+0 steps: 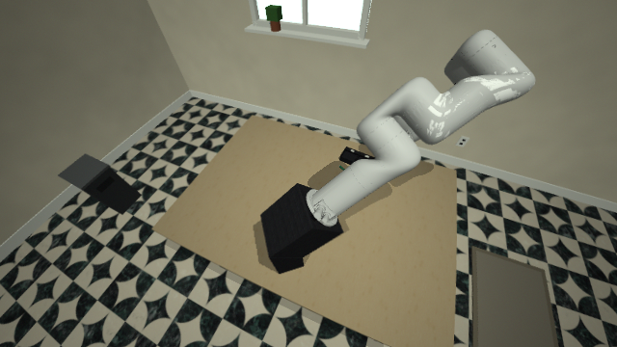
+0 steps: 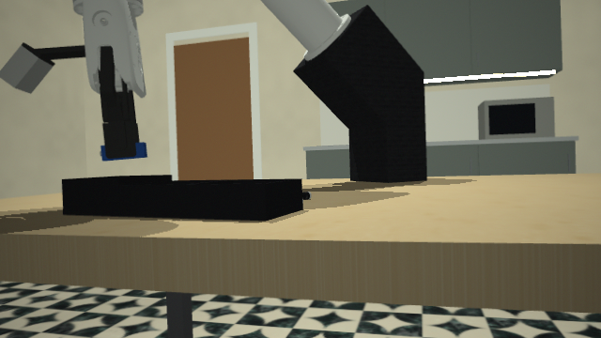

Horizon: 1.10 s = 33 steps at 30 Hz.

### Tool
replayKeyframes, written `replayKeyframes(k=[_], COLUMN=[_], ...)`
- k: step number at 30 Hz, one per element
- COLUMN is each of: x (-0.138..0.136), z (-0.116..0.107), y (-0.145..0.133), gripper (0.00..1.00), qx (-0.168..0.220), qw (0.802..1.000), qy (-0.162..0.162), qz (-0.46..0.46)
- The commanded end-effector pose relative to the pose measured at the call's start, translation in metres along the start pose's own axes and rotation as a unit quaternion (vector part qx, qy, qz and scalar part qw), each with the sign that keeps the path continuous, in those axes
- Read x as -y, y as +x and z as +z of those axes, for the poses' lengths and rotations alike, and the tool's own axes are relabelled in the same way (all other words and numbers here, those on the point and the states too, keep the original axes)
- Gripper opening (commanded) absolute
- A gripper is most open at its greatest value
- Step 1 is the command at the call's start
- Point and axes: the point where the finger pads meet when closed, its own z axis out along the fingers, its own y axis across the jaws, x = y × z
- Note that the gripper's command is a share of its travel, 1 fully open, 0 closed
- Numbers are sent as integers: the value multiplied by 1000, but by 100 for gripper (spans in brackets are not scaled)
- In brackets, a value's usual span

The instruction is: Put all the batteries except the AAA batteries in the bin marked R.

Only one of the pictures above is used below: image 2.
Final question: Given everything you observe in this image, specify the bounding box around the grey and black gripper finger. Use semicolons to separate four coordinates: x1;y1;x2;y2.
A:
99;46;136;159
128;90;140;143

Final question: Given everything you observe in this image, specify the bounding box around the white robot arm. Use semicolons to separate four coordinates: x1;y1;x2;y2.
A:
0;0;351;94

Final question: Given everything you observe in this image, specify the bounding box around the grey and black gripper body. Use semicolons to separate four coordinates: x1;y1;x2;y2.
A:
73;0;146;98

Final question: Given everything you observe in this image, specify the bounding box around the blue 9v battery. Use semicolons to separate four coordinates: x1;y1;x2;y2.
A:
100;142;147;161

